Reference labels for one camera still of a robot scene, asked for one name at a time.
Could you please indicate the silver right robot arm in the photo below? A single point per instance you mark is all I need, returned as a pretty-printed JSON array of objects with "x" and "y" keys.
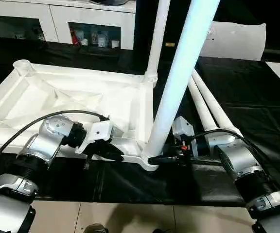
[{"x": 242, "y": 170}]

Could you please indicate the white plastic table top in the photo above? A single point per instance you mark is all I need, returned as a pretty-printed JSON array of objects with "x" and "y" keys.
[{"x": 81, "y": 92}]

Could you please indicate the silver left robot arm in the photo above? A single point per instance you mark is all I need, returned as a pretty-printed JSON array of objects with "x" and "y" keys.
[{"x": 38, "y": 150}]

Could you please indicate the white cabinet with glass doors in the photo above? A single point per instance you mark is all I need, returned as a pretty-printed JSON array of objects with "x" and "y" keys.
[{"x": 33, "y": 19}]

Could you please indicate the white plastic bag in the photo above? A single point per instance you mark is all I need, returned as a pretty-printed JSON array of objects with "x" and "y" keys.
[{"x": 237, "y": 41}]

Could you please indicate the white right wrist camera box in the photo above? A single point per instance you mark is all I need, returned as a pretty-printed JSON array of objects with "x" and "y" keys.
[{"x": 183, "y": 127}]

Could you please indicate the white plastic table leg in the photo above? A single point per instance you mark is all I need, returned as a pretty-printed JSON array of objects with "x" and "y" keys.
[
  {"x": 157, "y": 34},
  {"x": 215, "y": 104},
  {"x": 183, "y": 68},
  {"x": 201, "y": 104}
]

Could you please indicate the black work mat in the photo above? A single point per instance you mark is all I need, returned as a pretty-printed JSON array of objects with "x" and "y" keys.
[{"x": 140, "y": 184}]

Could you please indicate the small tan label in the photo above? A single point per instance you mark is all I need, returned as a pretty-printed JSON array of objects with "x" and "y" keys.
[{"x": 170, "y": 44}]

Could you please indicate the dark grey robot body part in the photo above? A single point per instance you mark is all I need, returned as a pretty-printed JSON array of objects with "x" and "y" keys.
[{"x": 96, "y": 228}]

